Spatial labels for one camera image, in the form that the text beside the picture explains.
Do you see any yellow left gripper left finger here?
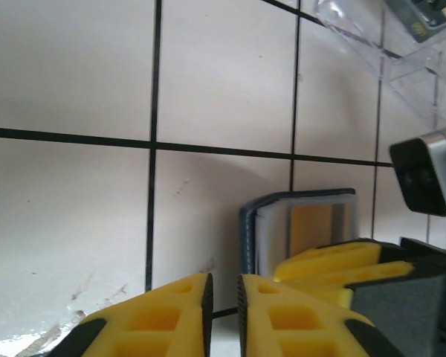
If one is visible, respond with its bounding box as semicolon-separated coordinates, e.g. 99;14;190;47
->
57;273;214;357

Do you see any dark credit card with print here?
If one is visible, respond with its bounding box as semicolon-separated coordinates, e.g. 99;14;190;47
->
384;0;446;44

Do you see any clear acrylic card stand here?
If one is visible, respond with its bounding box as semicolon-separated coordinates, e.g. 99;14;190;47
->
311;0;446;126

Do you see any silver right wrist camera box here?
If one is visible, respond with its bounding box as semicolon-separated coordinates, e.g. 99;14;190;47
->
389;125;446;217

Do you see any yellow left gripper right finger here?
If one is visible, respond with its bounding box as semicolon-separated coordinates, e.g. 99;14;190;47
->
236;274;399;357

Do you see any blue leather card holder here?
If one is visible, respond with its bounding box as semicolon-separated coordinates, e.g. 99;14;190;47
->
239;187;358;278

